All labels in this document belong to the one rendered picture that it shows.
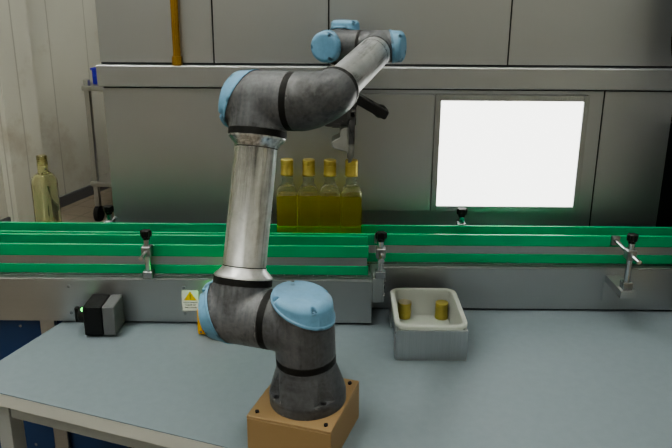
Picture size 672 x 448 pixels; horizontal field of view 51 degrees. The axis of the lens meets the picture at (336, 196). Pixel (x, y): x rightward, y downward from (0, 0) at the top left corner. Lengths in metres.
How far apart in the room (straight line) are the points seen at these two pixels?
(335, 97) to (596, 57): 0.98
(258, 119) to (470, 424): 0.75
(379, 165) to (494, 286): 0.47
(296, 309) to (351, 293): 0.58
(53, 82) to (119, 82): 3.50
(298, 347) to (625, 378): 0.81
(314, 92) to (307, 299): 0.38
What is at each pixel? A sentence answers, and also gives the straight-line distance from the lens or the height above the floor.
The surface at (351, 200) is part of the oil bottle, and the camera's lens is 1.90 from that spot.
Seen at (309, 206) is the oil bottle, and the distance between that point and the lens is 1.90.
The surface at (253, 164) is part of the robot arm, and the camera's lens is 1.36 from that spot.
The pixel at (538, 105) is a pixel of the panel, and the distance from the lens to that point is 2.07.
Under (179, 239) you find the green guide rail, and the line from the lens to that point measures 1.94.
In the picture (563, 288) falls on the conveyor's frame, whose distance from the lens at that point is 2.05.
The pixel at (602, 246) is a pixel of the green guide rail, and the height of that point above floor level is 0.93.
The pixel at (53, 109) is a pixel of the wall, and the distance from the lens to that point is 5.58.
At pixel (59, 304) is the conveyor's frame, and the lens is 2.01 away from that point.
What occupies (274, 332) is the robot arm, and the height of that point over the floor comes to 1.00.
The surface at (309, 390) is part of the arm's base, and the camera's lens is 1.37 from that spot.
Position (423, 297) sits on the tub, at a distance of 1.90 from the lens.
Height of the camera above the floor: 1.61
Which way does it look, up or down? 17 degrees down
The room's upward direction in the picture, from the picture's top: straight up
